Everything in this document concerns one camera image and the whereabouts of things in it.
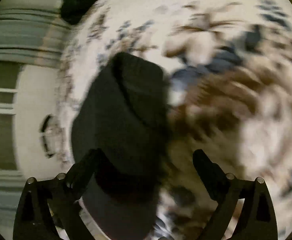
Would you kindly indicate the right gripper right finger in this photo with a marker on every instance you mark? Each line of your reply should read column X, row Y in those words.
column 257, row 219

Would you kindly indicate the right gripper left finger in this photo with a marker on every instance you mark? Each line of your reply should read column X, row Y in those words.
column 41, row 200

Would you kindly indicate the black white red knit garment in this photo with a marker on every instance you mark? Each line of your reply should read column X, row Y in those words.
column 120, row 139

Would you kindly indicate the striped curtain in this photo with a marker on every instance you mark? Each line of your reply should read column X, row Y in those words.
column 31, row 43

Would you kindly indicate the floral fleece bed blanket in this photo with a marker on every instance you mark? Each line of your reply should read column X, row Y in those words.
column 227, row 68

